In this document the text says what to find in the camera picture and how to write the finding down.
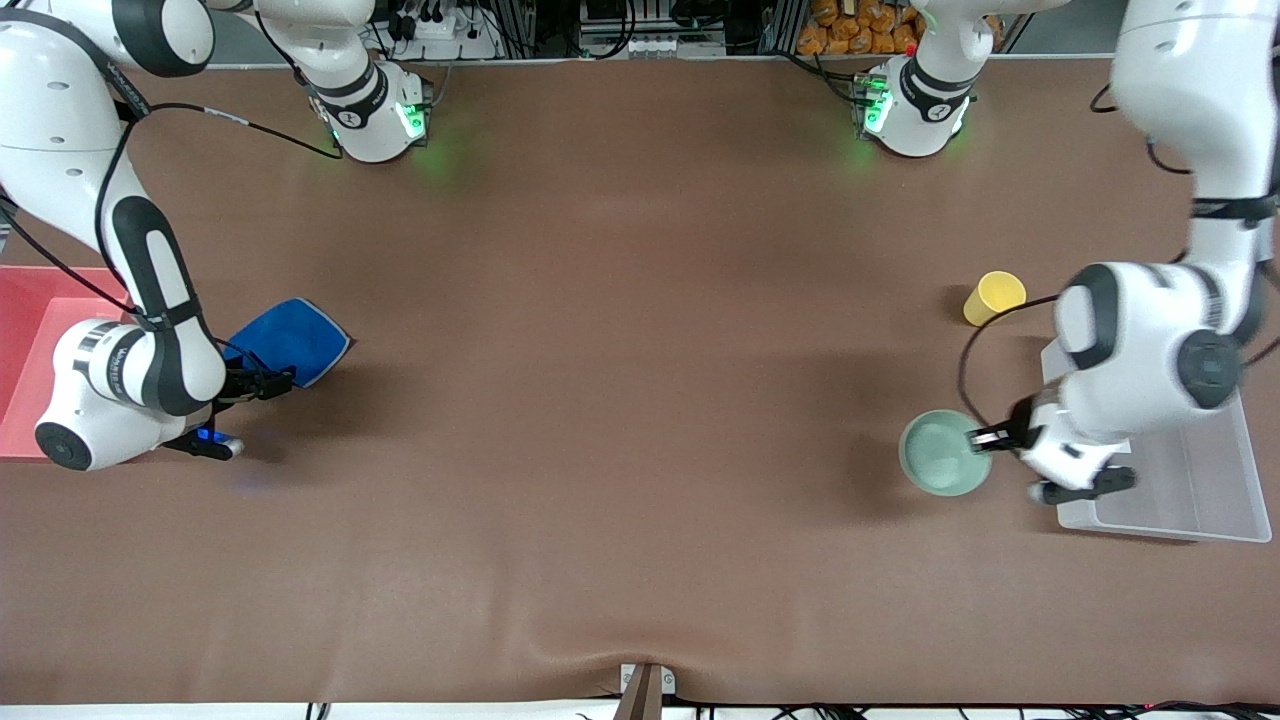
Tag blue cloth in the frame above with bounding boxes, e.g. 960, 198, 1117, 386
224, 297, 352, 391

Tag pale green bowl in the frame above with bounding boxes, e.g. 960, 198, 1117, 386
897, 409, 994, 498

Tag yellow plastic cup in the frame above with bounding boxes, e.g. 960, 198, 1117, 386
962, 270, 1028, 328

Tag clear plastic bin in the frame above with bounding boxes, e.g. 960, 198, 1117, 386
1040, 322, 1274, 545

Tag pink plastic bin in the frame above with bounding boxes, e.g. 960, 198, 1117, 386
0, 265, 138, 462

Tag brown table cover sheet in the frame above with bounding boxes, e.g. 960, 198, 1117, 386
0, 55, 1280, 707

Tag white power strip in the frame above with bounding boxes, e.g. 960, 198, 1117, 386
384, 0, 503, 62

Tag orange bagged items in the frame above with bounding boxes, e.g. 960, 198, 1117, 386
796, 0, 1003, 57

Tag metal table clamp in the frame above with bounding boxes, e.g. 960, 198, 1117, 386
617, 661, 678, 720

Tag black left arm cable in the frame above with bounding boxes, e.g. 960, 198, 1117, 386
957, 85, 1280, 434

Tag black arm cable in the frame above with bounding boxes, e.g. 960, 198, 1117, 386
957, 85, 1280, 434
0, 10, 347, 321

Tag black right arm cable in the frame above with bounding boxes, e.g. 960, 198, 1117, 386
0, 10, 347, 321

